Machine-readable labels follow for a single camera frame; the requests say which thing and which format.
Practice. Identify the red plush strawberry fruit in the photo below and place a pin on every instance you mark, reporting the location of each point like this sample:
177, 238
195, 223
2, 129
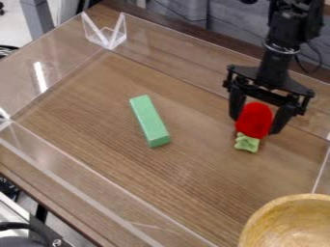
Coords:
252, 126

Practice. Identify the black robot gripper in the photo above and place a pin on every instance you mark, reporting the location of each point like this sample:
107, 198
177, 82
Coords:
241, 84

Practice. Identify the clear acrylic tray enclosure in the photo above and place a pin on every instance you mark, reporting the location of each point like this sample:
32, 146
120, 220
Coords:
73, 150

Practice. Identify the grey table leg post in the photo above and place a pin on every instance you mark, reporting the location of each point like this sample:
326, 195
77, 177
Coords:
37, 16

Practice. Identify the green rectangular block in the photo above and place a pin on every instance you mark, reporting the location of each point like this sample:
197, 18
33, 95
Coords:
149, 121

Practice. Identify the black metal bracket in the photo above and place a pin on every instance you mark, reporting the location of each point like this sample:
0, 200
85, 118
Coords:
44, 234

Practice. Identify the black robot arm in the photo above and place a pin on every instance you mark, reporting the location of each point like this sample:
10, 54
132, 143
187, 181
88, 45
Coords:
295, 21

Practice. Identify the wooden bowl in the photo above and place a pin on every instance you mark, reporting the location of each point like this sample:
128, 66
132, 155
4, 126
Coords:
291, 221

